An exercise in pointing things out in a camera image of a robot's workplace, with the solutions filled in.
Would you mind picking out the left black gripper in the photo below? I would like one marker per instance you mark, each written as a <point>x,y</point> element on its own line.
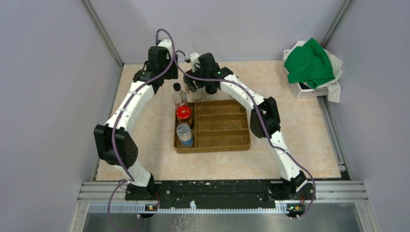
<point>173,73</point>

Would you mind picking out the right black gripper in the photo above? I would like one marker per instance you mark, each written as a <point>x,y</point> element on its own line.
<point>191,85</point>

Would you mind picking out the tall glass sauce bottle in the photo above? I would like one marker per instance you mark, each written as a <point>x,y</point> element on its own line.
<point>179,96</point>

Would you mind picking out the red lid sauce jar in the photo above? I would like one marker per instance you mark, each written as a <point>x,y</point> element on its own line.
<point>184,115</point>

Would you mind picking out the woven bamboo divided tray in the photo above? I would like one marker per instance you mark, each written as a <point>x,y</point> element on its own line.
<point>218,126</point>

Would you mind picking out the silver lid jar blue label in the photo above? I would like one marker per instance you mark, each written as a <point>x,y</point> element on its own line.
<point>184,134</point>

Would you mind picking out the white plastic basket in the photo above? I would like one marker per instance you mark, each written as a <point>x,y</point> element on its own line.
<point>301,90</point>

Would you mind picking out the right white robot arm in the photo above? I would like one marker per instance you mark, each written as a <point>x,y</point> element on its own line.
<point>264,115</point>

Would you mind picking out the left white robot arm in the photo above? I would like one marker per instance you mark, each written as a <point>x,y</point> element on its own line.
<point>113,139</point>

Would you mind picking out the black cap shaker front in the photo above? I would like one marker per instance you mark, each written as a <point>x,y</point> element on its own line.
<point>212,97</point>

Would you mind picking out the clear jar silver lid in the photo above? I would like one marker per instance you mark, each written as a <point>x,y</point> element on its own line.
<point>196,96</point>

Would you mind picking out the green cloth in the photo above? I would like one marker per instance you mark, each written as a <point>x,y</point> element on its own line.
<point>309,64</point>

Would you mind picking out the white cloth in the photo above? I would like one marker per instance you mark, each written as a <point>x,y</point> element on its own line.
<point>334,87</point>

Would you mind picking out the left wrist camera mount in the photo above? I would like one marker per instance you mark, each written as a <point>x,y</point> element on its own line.
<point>167,43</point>

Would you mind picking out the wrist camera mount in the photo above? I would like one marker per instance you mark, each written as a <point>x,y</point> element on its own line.
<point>194,61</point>
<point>167,43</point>

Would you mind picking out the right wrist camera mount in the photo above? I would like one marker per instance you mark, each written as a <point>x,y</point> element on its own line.
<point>194,61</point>

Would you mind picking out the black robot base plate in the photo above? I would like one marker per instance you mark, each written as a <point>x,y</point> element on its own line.
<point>218,194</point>

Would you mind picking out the aluminium frame rail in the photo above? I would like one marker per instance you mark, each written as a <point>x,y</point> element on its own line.
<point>339,202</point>

